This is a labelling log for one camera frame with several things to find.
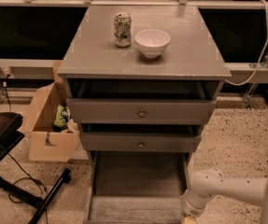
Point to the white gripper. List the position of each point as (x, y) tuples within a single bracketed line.
[(191, 209)]

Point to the grey bottom drawer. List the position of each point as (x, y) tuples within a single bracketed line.
[(136, 188)]

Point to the grey drawer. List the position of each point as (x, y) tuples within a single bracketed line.
[(136, 188), (131, 111), (137, 142)]

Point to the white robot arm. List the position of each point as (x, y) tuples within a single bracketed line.
[(247, 190)]

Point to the grey middle drawer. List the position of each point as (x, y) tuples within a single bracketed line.
[(137, 142)]

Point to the grey top drawer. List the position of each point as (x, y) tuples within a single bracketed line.
[(131, 111)]

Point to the grey drawer cabinet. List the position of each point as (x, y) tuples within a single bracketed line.
[(190, 68)]

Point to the open cardboard box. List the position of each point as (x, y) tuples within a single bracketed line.
[(46, 144)]

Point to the green snack bag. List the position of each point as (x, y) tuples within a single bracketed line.
[(62, 116)]

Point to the white ceramic bowl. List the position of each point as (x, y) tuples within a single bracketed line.
[(152, 42)]

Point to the black stand with tray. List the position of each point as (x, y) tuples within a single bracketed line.
[(10, 136)]

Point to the green white soda can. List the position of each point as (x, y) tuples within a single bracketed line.
[(122, 29)]

